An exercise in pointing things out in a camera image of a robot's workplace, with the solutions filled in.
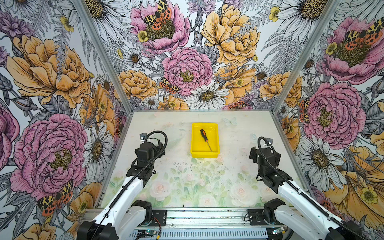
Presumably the orange black handled screwdriver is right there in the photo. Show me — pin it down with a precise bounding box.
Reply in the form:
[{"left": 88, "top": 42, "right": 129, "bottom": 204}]
[{"left": 200, "top": 129, "right": 213, "bottom": 153}]

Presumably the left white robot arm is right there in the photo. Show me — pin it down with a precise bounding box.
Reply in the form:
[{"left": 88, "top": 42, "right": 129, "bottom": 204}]
[{"left": 77, "top": 141, "right": 167, "bottom": 240}]

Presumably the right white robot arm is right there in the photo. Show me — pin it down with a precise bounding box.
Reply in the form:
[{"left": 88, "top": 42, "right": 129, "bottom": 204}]
[{"left": 249, "top": 147, "right": 365, "bottom": 240}]

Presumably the yellow plastic bin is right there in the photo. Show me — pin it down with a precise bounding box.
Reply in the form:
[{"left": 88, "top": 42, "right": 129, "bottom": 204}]
[{"left": 190, "top": 123, "right": 220, "bottom": 159}]

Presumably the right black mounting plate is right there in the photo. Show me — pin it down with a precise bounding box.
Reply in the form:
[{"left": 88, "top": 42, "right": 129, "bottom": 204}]
[{"left": 245, "top": 209, "right": 269, "bottom": 226}]

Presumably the black mounting plate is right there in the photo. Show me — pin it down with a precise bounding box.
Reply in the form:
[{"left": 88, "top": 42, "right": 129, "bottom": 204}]
[
  {"left": 143, "top": 210, "right": 168, "bottom": 227},
  {"left": 245, "top": 209, "right": 269, "bottom": 226}
]

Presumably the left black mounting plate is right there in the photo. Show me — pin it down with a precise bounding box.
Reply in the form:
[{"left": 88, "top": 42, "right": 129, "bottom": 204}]
[{"left": 143, "top": 210, "right": 168, "bottom": 227}]

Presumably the black corrugated cable right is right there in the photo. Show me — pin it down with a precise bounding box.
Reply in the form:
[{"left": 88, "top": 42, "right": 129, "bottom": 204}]
[{"left": 256, "top": 136, "right": 370, "bottom": 240}]

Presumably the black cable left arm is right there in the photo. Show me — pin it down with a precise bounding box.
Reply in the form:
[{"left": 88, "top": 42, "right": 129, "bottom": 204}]
[{"left": 89, "top": 130, "right": 169, "bottom": 240}]

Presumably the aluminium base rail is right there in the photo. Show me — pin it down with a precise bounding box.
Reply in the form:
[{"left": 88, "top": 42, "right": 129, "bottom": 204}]
[{"left": 77, "top": 206, "right": 343, "bottom": 240}]

